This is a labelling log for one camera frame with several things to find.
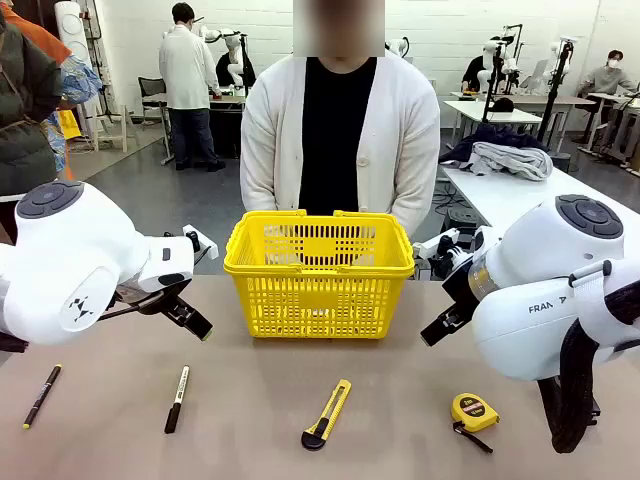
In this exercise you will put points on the person's left forearm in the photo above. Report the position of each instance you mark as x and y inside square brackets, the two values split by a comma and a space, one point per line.
[417, 195]

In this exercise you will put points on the person in white coat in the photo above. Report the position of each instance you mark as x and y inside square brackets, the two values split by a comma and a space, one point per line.
[187, 75]

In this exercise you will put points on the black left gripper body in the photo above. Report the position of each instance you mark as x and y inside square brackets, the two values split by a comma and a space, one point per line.
[150, 296]

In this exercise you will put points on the person's right forearm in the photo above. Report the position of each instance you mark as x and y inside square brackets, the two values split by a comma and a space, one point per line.
[257, 180]

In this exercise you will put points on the white marker black cap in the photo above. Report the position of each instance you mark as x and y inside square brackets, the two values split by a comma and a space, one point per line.
[177, 397]

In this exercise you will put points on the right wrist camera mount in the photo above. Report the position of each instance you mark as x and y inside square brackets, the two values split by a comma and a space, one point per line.
[447, 247]

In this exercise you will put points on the seated person in black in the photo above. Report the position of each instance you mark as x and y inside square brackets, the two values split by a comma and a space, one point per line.
[474, 72]

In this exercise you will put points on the dark green padded jacket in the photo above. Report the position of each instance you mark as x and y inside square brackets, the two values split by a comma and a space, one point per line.
[25, 110]

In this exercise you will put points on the yellow plastic shopping basket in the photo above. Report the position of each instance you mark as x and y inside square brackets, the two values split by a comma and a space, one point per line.
[320, 300]

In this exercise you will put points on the yellow bag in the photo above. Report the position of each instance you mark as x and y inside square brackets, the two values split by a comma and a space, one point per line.
[69, 124]

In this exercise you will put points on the blue patterned garment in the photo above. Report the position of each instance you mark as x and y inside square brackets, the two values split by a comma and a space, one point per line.
[82, 80]

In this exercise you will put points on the pile of grey clothes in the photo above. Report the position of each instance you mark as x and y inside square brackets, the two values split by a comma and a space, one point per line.
[495, 134]

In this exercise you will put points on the person in white cardigan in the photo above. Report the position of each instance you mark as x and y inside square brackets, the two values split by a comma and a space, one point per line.
[400, 125]

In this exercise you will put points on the yellow utility knife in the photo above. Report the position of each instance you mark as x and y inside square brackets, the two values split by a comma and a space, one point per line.
[332, 407]

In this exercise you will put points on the small white robot arm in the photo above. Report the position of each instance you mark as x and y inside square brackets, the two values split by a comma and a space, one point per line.
[397, 47]

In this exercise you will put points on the white wooden stool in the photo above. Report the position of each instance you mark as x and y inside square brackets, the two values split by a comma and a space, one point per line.
[112, 127]

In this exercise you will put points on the black pen yellow cap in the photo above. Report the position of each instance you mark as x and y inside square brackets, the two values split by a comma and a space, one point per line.
[42, 396]

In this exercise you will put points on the black stool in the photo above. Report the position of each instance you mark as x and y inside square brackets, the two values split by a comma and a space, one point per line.
[465, 215]

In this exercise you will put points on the white background table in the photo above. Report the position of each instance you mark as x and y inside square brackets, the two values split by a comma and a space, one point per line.
[480, 111]

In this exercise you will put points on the large white table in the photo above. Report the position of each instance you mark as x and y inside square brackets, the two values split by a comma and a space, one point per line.
[495, 195]

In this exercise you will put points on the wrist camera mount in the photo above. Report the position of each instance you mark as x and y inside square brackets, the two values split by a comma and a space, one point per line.
[200, 240]
[447, 247]

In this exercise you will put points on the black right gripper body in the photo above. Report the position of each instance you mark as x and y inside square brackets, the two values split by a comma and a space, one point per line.
[462, 292]

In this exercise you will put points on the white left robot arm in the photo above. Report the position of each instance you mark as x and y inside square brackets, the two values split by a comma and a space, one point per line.
[75, 250]

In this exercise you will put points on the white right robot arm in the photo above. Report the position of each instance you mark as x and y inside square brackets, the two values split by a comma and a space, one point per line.
[550, 300]

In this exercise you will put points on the seated person with mask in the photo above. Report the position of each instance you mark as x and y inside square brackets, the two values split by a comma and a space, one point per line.
[607, 77]

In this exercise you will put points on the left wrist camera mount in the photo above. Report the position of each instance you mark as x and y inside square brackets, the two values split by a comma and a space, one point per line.
[200, 240]

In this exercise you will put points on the black office chair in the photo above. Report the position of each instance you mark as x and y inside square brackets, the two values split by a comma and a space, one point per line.
[150, 92]

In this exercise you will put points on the tall white appliance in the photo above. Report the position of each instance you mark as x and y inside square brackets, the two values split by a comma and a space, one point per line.
[75, 35]

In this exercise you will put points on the yellow tape measure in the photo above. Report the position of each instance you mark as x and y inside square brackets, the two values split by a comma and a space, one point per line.
[472, 410]

